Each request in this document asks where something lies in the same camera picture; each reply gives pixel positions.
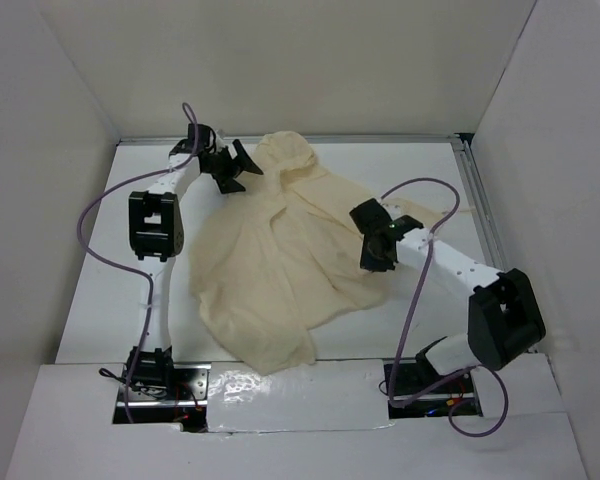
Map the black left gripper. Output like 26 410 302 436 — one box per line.
204 139 263 194

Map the cream yellow zip jacket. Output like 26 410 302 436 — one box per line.
172 131 462 374

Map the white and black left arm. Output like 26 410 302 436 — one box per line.
125 124 263 399

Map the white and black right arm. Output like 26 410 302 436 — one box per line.
350 199 546 392

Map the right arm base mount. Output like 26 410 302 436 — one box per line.
387 361 481 420

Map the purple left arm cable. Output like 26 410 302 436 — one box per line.
76 102 206 424

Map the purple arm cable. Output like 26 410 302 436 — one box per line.
382 178 511 439
76 102 206 424

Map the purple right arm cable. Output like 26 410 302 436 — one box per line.
382 178 511 439

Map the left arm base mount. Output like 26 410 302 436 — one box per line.
113 365 210 433

